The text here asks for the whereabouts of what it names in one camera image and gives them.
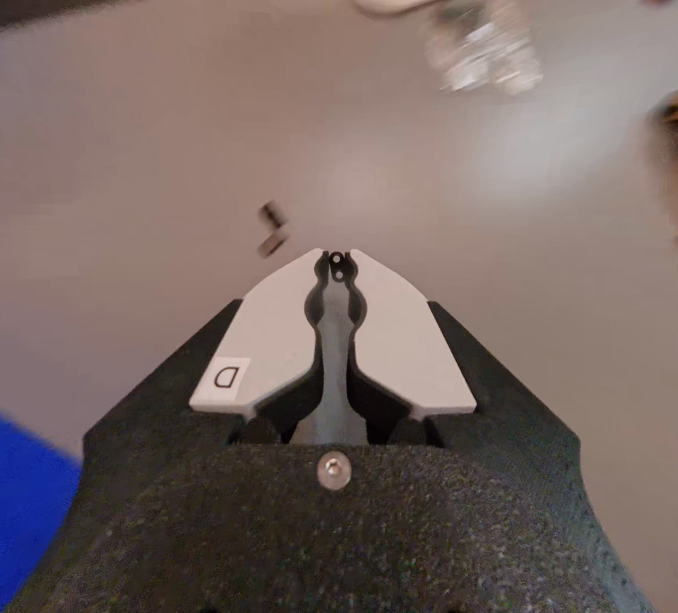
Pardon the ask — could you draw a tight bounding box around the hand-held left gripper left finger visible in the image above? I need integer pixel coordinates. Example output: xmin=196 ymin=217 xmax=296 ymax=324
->
xmin=189 ymin=248 xmax=325 ymax=441

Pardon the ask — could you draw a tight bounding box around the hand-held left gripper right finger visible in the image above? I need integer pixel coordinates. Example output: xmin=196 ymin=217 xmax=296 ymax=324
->
xmin=345 ymin=249 xmax=478 ymax=444

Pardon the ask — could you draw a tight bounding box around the yellow lego car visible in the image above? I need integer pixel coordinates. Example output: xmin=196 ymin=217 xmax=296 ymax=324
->
xmin=647 ymin=91 xmax=678 ymax=228

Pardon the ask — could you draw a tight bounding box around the blue plastic bin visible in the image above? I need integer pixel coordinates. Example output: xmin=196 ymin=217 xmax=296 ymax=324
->
xmin=0 ymin=412 xmax=83 ymax=609

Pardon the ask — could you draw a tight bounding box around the clear plastic bag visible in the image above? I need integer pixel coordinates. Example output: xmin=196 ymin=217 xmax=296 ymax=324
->
xmin=424 ymin=0 xmax=544 ymax=96

